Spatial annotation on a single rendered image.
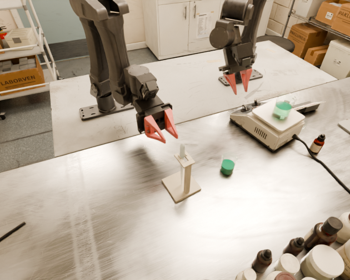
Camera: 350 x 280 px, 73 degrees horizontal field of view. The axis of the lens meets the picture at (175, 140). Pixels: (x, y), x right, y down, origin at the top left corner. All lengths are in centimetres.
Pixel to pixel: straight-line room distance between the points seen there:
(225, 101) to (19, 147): 187
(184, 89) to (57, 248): 72
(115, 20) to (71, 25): 280
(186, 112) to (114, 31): 39
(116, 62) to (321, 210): 66
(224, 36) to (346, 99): 64
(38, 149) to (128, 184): 168
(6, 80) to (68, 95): 164
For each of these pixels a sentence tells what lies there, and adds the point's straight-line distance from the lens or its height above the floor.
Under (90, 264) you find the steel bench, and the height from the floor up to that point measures 90.
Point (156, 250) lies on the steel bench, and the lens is 58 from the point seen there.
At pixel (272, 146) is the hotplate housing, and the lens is 79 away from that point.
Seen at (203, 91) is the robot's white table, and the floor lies 90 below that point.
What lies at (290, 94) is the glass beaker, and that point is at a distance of 78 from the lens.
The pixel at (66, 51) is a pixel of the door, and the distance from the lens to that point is 356.
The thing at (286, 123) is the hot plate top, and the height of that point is 99.
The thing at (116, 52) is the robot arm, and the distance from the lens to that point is 68.
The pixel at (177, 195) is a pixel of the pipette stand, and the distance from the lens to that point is 63.
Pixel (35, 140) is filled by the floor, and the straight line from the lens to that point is 239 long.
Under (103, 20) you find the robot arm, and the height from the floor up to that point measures 126.
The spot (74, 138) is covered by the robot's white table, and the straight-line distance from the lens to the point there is 85.
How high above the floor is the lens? 145
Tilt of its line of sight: 44 degrees down
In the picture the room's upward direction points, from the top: straight up
